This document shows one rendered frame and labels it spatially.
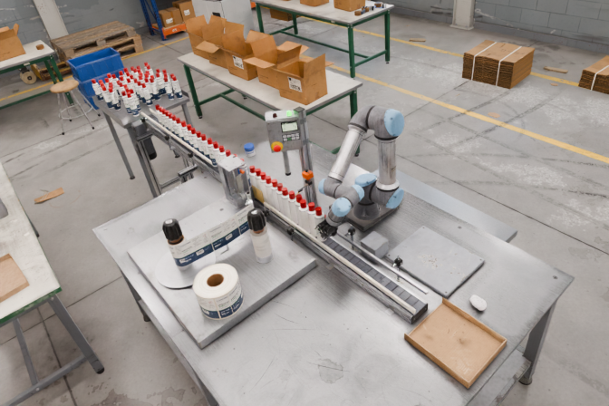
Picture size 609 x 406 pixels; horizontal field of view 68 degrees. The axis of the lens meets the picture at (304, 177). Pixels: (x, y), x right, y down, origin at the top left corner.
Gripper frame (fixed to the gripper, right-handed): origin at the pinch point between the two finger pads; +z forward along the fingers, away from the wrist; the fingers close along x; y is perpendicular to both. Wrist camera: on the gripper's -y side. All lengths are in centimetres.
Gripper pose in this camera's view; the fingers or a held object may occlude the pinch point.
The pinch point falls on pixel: (324, 234)
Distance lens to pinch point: 231.2
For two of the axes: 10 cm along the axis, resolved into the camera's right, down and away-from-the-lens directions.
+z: -2.3, 5.1, 8.3
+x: 6.1, 7.4, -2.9
